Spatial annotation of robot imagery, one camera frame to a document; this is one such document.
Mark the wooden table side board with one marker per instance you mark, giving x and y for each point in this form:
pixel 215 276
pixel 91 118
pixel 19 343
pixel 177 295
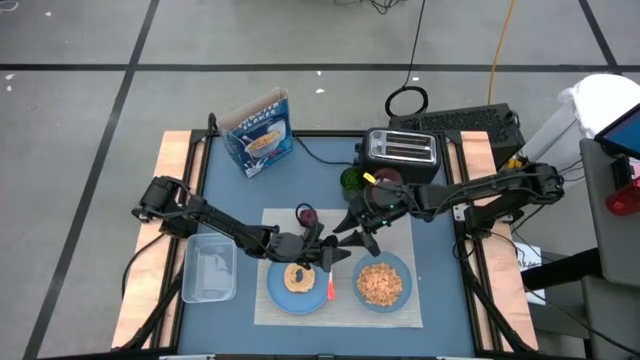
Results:
pixel 472 150
pixel 165 150

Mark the tablet screen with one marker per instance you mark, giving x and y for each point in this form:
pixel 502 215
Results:
pixel 625 135

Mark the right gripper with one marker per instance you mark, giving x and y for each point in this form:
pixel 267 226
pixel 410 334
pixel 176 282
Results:
pixel 385 207

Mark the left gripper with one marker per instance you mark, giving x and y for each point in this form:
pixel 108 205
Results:
pixel 300 247

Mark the white lined bin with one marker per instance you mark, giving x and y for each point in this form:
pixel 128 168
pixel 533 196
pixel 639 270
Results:
pixel 600 97

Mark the blue frosted flakes cereal box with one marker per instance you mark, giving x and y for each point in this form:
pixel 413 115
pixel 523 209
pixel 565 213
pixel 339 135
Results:
pixel 257 135

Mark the beige woven placemat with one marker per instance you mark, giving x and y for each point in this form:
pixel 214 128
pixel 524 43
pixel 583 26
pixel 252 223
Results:
pixel 340 315

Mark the clear plastic container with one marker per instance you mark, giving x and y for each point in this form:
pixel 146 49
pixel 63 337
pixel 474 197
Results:
pixel 210 270

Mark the black computer tower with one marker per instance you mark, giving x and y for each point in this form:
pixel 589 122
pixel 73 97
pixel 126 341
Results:
pixel 465 122

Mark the dark red cup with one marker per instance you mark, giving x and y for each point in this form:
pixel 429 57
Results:
pixel 306 217

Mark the grey desk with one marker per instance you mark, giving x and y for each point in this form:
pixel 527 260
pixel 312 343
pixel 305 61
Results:
pixel 615 250

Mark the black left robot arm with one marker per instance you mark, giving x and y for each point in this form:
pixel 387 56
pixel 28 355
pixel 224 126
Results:
pixel 220 225

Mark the red faceted cup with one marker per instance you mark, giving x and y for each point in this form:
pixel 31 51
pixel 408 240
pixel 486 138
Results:
pixel 387 175

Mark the cereal flakes heap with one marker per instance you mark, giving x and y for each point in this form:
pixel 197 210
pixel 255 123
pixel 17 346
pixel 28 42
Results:
pixel 380 285

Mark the green faceted cup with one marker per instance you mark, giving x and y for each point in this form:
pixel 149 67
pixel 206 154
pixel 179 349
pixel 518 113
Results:
pixel 351 179

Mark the blue bowl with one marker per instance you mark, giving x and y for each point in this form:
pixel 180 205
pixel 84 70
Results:
pixel 407 285

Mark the round bagel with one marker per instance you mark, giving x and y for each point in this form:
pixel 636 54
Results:
pixel 300 285

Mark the blue plate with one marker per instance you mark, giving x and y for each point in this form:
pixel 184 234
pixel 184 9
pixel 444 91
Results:
pixel 280 300

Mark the white paper sheet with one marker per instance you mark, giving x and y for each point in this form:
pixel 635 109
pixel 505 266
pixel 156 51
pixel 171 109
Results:
pixel 530 260

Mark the black table frame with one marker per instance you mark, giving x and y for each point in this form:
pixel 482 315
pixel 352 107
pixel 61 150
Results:
pixel 330 133

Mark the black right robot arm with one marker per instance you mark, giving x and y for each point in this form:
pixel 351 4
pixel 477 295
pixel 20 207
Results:
pixel 475 192

